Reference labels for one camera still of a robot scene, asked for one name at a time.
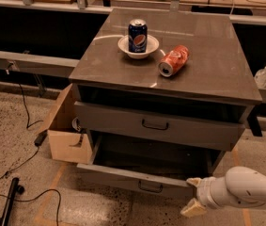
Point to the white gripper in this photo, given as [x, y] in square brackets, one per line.
[204, 192]

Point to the grey drawer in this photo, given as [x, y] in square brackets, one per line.
[132, 179]
[166, 128]

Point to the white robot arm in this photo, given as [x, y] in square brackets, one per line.
[240, 187]

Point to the grey top drawer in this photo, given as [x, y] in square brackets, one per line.
[166, 128]

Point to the grey drawer cabinet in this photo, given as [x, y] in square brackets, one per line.
[164, 93]

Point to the clear plastic bottle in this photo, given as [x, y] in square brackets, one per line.
[260, 78]

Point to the cardboard box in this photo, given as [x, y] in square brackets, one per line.
[66, 143]

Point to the orange soda can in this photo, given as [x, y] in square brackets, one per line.
[173, 61]

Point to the white bowl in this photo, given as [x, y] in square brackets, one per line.
[152, 46]

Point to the black power adapter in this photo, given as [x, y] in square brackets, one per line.
[40, 138]

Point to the blue pepsi can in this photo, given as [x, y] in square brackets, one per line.
[138, 36]

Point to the black metal stand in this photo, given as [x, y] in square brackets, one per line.
[14, 189]

